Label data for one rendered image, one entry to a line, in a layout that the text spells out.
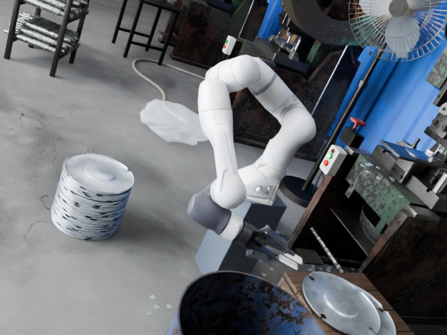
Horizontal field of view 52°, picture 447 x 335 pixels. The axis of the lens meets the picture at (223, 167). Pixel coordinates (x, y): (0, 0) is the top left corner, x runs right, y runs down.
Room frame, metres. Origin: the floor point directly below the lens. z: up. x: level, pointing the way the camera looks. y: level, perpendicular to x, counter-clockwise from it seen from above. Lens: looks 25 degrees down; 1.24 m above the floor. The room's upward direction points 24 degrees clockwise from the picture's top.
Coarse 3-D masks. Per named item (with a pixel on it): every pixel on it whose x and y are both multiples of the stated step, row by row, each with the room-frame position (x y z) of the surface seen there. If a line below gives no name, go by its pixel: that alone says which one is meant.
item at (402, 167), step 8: (384, 144) 1.92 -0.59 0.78; (392, 144) 1.96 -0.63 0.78; (392, 152) 1.86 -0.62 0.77; (400, 152) 1.89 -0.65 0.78; (408, 152) 1.94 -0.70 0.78; (416, 152) 1.99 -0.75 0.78; (400, 160) 1.96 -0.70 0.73; (408, 160) 1.86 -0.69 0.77; (416, 160) 1.88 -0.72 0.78; (424, 160) 1.91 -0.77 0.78; (392, 168) 1.97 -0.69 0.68; (400, 168) 1.94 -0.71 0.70; (408, 168) 1.91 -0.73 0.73; (416, 168) 1.92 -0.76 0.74; (400, 176) 1.91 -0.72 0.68; (408, 176) 1.91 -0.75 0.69
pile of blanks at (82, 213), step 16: (64, 176) 1.52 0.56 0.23; (64, 192) 1.50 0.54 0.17; (80, 192) 1.48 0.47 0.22; (96, 192) 1.49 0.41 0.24; (128, 192) 1.61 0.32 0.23; (64, 208) 1.50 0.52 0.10; (80, 208) 1.49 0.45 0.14; (96, 208) 1.50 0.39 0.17; (112, 208) 1.54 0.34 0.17; (64, 224) 1.48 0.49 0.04; (80, 224) 1.48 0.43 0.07; (96, 224) 1.51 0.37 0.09; (112, 224) 1.57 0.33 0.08; (96, 240) 1.52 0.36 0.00
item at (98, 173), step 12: (72, 156) 1.65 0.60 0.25; (96, 156) 1.74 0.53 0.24; (72, 168) 1.57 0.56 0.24; (84, 168) 1.60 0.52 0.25; (96, 168) 1.64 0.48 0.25; (108, 168) 1.68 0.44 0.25; (120, 168) 1.73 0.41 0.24; (84, 180) 1.53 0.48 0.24; (96, 180) 1.56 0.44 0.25; (108, 180) 1.59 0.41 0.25; (120, 180) 1.64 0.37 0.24; (132, 180) 1.68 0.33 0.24; (108, 192) 1.51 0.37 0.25; (120, 192) 1.55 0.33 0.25
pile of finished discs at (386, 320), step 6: (360, 288) 1.46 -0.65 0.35; (366, 294) 1.44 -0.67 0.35; (372, 300) 1.42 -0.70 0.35; (378, 306) 1.40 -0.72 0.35; (378, 312) 1.36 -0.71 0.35; (384, 312) 1.38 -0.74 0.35; (384, 318) 1.35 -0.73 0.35; (390, 318) 1.36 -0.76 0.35; (384, 324) 1.31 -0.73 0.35; (390, 324) 1.33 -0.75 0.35; (372, 330) 1.25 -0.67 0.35; (384, 330) 1.28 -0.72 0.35; (390, 330) 1.29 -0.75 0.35
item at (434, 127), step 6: (444, 108) 2.02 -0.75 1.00; (438, 114) 2.01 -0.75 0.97; (444, 114) 2.01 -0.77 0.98; (432, 120) 2.00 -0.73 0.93; (438, 120) 1.99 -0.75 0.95; (444, 120) 1.97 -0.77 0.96; (432, 126) 2.00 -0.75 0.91; (438, 126) 1.98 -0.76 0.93; (444, 126) 1.94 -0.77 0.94; (438, 132) 1.97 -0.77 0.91; (444, 132) 1.94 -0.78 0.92; (444, 138) 1.94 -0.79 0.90
